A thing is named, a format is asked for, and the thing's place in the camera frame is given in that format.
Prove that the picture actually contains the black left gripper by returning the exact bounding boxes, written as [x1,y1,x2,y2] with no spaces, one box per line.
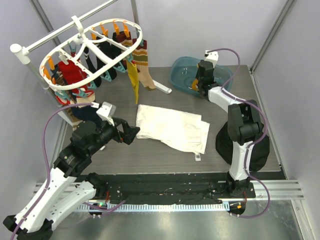
[88,115,140,155]

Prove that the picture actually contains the yellow sock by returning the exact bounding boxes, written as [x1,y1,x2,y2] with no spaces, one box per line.
[191,79,199,92]
[126,60,139,104]

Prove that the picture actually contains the white oval clip hanger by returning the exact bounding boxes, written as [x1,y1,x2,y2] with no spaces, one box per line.
[44,22,137,96]

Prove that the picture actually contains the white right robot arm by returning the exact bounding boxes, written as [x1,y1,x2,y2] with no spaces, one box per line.
[196,60,265,198]

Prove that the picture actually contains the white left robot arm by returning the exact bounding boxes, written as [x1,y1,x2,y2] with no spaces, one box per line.
[3,118,140,240]

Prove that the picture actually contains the teal plastic basin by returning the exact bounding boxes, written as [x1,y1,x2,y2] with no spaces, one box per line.
[169,56,233,97]

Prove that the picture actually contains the white folded towel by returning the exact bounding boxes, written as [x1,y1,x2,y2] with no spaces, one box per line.
[136,104,210,155]

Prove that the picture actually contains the beige striped long sock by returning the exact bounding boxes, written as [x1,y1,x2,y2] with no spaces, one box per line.
[132,39,156,91]

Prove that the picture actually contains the black sock white stripes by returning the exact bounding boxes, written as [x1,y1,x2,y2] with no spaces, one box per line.
[84,41,117,88]

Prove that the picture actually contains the black crumpled cloth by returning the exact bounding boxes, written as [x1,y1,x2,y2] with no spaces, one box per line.
[215,122,270,173]

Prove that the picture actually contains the maroon tan striped sock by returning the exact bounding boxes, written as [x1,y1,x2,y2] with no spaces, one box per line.
[112,31,133,48]

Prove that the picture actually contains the white drying rack stand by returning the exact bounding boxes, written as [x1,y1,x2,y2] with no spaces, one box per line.
[9,0,173,133]

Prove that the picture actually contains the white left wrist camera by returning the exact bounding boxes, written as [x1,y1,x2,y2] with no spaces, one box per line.
[91,102,116,127]

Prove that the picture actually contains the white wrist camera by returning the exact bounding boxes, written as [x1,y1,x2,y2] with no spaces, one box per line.
[91,102,116,127]
[204,50,219,68]

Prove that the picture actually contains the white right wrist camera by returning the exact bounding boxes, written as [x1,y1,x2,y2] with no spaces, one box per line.
[204,50,219,68]

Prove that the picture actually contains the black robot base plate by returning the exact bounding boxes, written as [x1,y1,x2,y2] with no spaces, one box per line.
[94,172,266,205]

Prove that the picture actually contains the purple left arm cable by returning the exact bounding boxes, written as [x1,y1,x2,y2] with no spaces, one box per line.
[11,101,98,240]

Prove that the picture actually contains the aluminium cable duct rail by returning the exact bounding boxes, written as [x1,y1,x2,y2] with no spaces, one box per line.
[32,181,306,213]

